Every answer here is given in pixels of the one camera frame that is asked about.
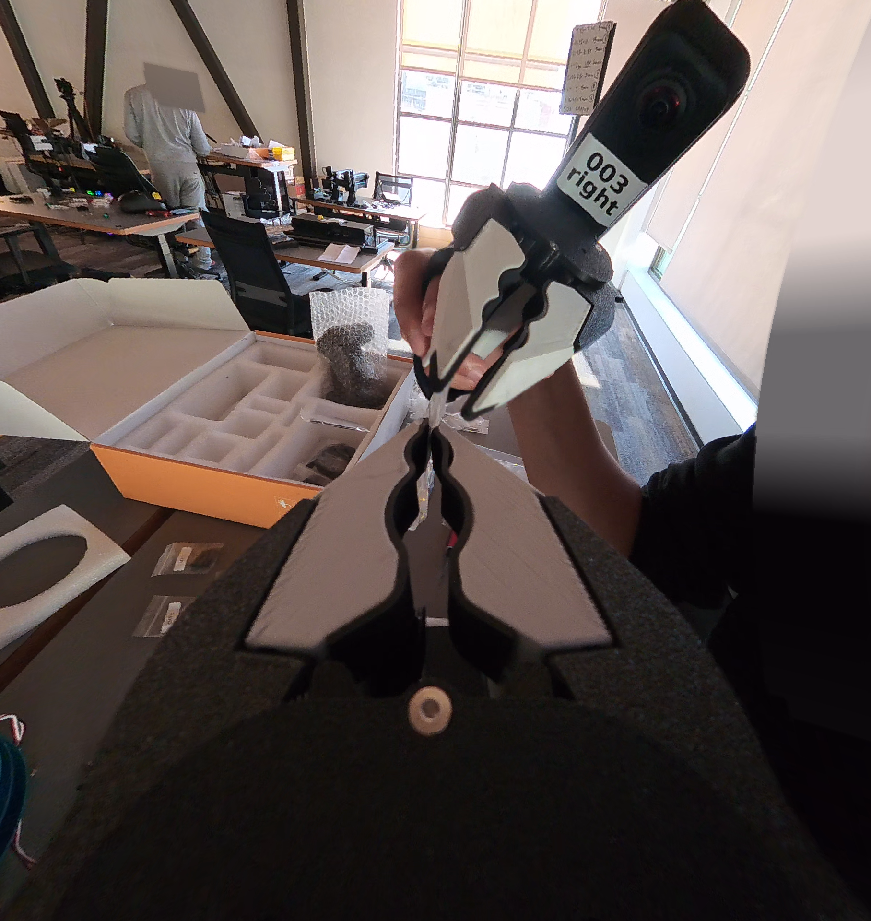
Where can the flat clear plastic bag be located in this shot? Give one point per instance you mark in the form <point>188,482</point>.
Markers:
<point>342,417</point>

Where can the person's right forearm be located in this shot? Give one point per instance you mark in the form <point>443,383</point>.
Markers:
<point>579,460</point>

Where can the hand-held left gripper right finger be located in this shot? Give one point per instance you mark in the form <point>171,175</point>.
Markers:
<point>536,575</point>

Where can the bubble wrapped black part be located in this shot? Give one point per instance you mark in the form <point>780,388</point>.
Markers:
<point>349,345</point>

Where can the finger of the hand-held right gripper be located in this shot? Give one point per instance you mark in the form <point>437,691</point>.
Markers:
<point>550,338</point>
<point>471,288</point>

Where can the tan roller blind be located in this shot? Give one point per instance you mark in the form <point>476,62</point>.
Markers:
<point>730,216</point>

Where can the paper note sheet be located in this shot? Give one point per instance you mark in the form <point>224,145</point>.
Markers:
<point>586,68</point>

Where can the black plastic part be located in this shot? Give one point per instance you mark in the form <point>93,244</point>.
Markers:
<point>327,464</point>

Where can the multi-pane window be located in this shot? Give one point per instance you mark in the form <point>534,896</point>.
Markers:
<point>493,108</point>

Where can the orange cardboard box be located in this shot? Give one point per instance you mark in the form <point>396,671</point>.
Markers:
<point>191,496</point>

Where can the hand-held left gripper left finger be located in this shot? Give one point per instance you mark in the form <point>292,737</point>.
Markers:
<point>320,575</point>

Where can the small clear plastic bag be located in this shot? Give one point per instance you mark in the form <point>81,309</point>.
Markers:
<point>430,460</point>

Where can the person's right hand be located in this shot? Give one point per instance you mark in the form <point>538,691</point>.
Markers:
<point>414,295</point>

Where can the small clear parts bag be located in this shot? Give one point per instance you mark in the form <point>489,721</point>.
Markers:
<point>187,559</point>
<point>163,616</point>

